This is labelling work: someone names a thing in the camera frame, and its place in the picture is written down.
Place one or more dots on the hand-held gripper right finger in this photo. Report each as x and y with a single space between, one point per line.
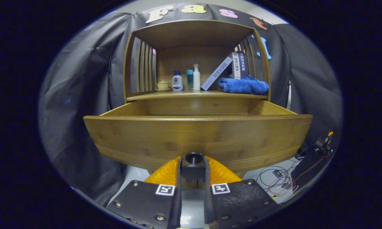
238 203

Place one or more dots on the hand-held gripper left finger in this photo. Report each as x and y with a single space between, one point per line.
146 203

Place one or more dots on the wooden drawer with black knob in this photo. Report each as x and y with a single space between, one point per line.
194 136

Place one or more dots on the wooden countertop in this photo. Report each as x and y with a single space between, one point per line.
197 94

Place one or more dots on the wooden cabinet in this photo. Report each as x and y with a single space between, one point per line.
190 31

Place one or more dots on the blue towel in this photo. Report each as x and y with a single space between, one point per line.
241 86

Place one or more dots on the cream lidded teacup with saucer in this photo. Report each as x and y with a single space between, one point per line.
163 85

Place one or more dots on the white bottle with blue cap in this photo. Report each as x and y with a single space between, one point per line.
177 83

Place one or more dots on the black tripod stand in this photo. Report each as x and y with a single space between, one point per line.
109 82

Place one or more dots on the white pump bottle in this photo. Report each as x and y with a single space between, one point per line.
196 81

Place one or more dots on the teal blue bottle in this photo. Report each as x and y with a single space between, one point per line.
190 81

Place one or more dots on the lavender book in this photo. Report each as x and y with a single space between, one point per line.
216 74

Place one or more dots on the white book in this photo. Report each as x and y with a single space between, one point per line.
236 66

